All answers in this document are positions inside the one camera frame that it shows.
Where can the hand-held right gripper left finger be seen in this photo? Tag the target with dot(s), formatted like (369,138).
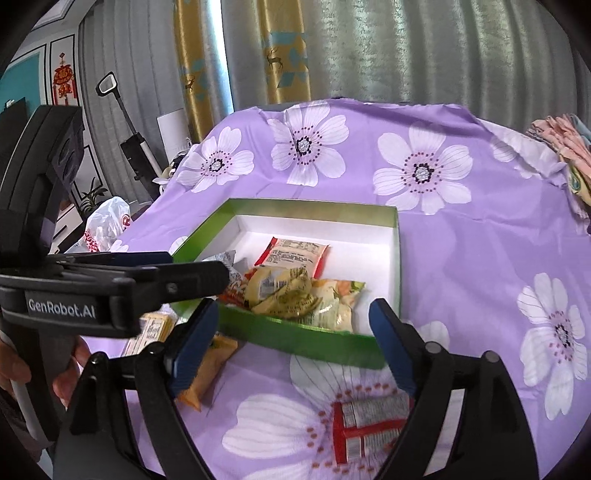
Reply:
(191,344)

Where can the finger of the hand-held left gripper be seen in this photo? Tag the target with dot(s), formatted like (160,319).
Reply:
(184,279)
(115,261)

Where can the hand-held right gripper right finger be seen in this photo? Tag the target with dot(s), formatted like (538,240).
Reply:
(388,350)

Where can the orange yellow snack packet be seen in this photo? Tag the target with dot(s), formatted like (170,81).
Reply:
(212,360)

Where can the beige cracker packet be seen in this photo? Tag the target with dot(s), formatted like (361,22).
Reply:
(154,327)

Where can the small silver snack packet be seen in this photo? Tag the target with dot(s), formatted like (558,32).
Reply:
(226,257)

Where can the orange brown snack packet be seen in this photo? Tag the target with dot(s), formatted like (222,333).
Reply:
(235,293)

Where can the pale cream snack packet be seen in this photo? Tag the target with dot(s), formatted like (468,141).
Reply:
(339,307)

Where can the red white snack packet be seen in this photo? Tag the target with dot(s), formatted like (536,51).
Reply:
(364,424)

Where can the green cardboard box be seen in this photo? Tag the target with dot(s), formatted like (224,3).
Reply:
(295,341)

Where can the yellow green snack packet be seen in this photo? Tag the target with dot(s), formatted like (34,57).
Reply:
(277,290)

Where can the red edged beige snack packet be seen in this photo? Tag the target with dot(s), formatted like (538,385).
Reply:
(295,254)

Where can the person's left hand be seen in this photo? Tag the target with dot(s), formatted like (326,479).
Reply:
(74,374)

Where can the white red plastic bag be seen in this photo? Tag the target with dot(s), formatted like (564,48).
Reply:
(108,221)

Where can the white cabinet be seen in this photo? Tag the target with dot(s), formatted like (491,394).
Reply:
(69,226)

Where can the potted plant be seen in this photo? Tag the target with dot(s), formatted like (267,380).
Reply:
(92,196)

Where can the black white upright vacuum cleaner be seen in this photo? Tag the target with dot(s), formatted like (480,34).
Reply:
(136,157)

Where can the purple floral tablecloth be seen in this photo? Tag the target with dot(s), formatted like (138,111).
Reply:
(461,258)

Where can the white box appliance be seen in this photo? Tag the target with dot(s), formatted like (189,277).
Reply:
(173,131)

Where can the narrow grey curtain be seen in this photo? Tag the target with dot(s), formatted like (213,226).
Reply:
(134,69)

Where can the yellow patterned curtain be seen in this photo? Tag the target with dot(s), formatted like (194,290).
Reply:
(201,60)
(281,50)

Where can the pile of folded clothes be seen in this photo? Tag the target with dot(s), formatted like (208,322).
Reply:
(570,147)

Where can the wide grey curtain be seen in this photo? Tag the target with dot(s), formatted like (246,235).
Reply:
(415,46)

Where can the red hanging wall ornament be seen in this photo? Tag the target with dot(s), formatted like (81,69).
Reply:
(64,83)

